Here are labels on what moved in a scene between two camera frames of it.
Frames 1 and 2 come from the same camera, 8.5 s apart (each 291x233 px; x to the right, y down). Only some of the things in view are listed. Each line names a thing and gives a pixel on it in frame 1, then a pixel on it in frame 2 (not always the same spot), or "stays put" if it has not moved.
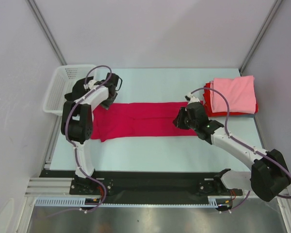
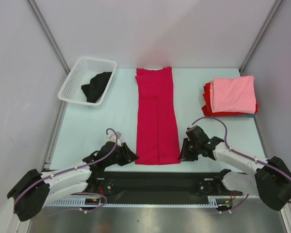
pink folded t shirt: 240,92 stays put
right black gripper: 182,119 to 188,149
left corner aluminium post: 38,16 stays put
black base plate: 148,187 stays put
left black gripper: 105,104 to 128,156
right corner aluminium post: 271,13 stays put
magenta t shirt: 137,119 to 157,141
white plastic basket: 62,83 to 89,82
